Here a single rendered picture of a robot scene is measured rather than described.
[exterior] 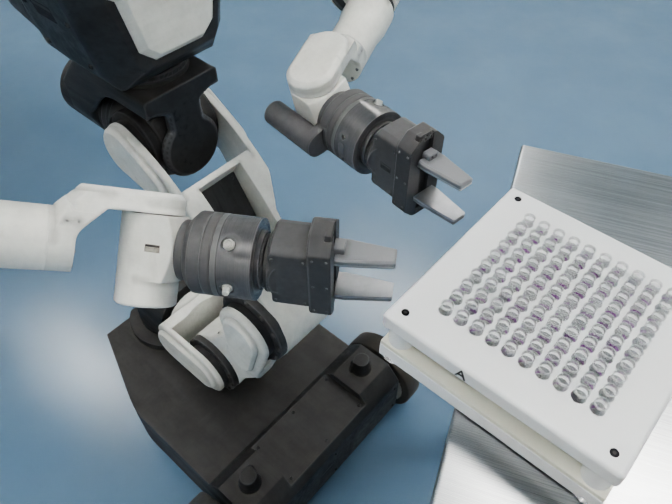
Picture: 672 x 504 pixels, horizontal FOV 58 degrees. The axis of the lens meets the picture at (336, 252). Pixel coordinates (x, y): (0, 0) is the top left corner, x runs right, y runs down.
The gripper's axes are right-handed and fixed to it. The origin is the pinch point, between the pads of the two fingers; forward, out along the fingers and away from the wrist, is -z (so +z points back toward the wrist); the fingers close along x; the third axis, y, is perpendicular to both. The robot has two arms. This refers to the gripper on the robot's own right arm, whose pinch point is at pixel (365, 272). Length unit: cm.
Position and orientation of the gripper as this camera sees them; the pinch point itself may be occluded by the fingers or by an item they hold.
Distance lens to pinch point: 62.4
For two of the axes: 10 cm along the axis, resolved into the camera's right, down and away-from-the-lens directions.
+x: 0.0, 6.7, 7.5
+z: -9.9, -1.2, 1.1
